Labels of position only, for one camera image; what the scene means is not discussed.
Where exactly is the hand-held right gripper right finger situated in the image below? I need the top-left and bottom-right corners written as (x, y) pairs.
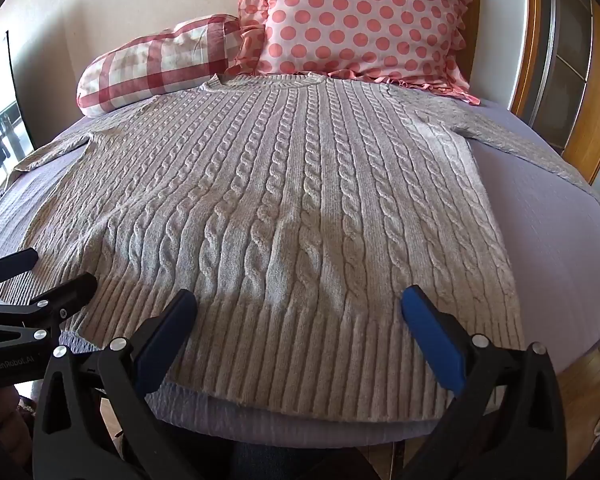
top-left (400, 285), bottom-right (567, 480)

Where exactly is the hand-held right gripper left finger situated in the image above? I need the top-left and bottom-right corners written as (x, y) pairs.
top-left (32, 288), bottom-right (199, 480)

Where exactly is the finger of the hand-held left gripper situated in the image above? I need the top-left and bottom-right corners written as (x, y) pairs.
top-left (0, 248), bottom-right (40, 297)
top-left (0, 273), bottom-right (99, 327)

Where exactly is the grey cable-knit sweater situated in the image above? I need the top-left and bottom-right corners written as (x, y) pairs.
top-left (11, 73), bottom-right (600, 422)

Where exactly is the lilac bed cover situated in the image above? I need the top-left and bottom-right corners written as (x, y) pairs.
top-left (0, 91), bottom-right (600, 449)

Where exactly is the red checked pillow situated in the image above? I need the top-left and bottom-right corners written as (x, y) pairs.
top-left (77, 14), bottom-right (246, 120)

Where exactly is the wooden headboard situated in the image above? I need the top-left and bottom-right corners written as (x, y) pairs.
top-left (461, 0), bottom-right (600, 187)

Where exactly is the pink polka dot pillow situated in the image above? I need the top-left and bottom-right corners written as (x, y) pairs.
top-left (236, 0), bottom-right (482, 107)

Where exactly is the wall poster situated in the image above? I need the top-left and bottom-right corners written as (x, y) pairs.
top-left (0, 101), bottom-right (35, 199)

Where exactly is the wooden bed frame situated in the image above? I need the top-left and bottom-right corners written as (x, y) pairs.
top-left (552, 344), bottom-right (600, 456)

